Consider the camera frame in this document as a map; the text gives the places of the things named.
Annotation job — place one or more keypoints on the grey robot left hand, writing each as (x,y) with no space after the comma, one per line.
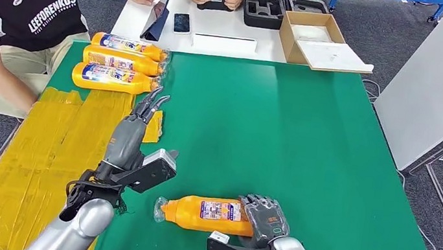
(126,141)

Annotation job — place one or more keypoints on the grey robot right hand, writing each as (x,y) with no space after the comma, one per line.
(264,221)

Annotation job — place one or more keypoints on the orange detergent bottle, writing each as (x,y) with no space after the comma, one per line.
(191,213)
(111,78)
(128,45)
(118,59)

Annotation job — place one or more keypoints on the tablet in blue case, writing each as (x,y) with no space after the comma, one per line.
(156,15)

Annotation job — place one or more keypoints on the black equipment case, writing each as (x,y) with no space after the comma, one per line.
(263,10)

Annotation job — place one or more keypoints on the white table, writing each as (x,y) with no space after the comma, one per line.
(217,28)

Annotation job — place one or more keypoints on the black phone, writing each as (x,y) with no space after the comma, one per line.
(182,23)

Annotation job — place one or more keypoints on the flat white box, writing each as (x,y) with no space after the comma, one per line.
(224,44)

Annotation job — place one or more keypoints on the cardboard box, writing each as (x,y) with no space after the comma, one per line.
(288,38)

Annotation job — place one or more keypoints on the grey case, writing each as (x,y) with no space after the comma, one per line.
(307,5)

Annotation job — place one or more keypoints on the white plastic bag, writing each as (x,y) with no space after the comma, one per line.
(310,32)

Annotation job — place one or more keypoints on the yellow tape patch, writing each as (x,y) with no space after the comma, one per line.
(33,167)

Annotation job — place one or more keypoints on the white board lid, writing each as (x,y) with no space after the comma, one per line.
(332,57)

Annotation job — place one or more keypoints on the white cabinet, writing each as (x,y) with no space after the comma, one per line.
(434,89)

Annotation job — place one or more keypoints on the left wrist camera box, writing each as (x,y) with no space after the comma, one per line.
(150,170)

